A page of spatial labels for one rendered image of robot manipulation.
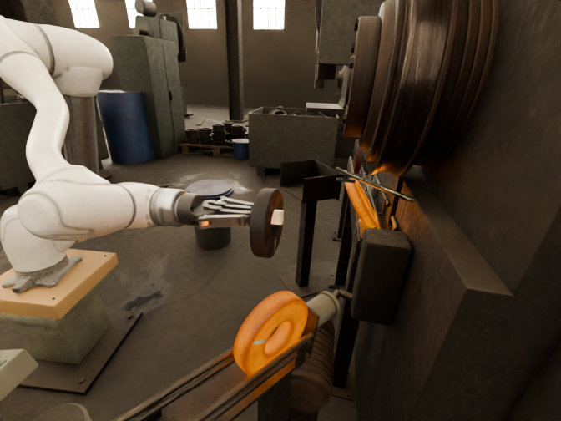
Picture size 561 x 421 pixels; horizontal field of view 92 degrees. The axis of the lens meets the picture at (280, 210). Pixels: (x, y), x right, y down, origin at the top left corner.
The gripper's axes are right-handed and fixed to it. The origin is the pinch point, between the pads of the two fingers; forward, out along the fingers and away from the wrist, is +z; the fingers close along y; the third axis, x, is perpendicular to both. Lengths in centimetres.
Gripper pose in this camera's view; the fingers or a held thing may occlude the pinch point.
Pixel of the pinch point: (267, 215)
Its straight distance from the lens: 60.2
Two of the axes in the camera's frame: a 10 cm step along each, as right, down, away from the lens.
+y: -2.1, 4.2, -8.8
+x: -0.1, -9.0, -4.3
